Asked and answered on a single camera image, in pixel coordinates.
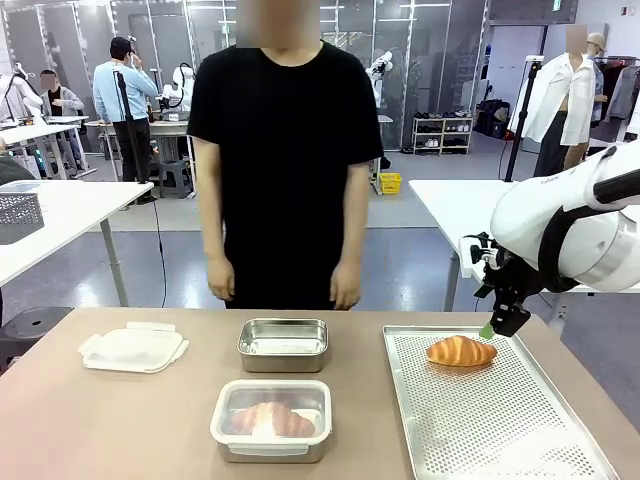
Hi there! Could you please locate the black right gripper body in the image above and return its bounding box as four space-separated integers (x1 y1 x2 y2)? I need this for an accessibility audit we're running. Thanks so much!
489 255 533 315

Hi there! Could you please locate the golden brown bread roll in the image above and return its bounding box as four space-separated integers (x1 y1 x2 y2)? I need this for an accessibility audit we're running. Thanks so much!
425 335 499 371
228 400 317 439

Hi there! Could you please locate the steel rectangular container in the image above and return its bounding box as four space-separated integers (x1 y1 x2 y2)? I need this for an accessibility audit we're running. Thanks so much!
236 317 330 374
216 385 334 464

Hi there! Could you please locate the clear plastic clip lid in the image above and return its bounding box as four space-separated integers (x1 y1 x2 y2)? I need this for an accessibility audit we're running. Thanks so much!
77 321 191 374
209 379 334 447

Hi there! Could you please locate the person's left forearm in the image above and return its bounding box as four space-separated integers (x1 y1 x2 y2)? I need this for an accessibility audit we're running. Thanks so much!
338 207 370 266

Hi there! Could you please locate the person's right forearm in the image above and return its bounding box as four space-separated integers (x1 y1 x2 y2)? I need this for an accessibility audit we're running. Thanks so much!
198 197 227 264

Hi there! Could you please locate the person's left hand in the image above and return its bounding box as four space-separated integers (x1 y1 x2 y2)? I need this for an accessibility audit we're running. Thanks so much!
330 260 363 312

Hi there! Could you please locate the person's right hand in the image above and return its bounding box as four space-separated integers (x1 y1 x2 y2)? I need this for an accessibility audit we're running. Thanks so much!
206 258 237 302

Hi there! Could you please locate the perforated metal baking tray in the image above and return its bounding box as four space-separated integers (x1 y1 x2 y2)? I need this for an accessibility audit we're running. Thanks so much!
382 324 620 480

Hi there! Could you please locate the white side table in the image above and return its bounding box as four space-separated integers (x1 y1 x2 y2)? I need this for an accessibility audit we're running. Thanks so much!
408 178 640 314
0 179 155 308

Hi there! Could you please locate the white shoe rack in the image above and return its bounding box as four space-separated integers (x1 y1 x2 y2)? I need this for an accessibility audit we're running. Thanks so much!
411 114 475 157

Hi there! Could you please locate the black bag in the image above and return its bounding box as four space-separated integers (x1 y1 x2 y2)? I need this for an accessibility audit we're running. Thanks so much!
476 98 512 140

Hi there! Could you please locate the clothes rack with garments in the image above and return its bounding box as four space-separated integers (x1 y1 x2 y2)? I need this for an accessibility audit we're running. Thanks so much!
593 53 640 124

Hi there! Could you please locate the person in black t-shirt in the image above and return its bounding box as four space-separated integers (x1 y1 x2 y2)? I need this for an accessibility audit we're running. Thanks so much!
186 0 385 312

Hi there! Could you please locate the grey plastic step stool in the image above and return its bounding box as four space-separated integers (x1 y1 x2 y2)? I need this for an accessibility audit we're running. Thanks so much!
151 159 195 200

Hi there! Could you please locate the person in blue sweater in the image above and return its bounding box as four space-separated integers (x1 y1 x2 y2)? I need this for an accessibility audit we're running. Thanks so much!
92 36 160 184

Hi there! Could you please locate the black round stool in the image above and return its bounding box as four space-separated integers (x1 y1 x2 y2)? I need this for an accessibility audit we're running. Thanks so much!
0 305 74 374

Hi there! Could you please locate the seated person in grey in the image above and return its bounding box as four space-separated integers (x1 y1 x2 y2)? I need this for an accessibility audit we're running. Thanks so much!
38 69 85 174

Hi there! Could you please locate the grey mesh basket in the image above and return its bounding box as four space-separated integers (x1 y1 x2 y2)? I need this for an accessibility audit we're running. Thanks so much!
0 191 46 246

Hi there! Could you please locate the background work desk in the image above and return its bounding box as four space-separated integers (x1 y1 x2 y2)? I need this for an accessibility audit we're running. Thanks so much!
0 113 99 181

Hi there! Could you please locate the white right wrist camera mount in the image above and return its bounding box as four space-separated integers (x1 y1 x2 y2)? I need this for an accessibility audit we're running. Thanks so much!
458 233 497 279

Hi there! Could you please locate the black right arm cable sleeve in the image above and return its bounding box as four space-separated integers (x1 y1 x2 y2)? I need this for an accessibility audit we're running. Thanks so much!
592 168 640 204

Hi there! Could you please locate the black camera tripod pole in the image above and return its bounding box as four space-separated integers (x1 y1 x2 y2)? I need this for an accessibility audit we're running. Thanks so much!
501 56 545 183
112 69 157 205

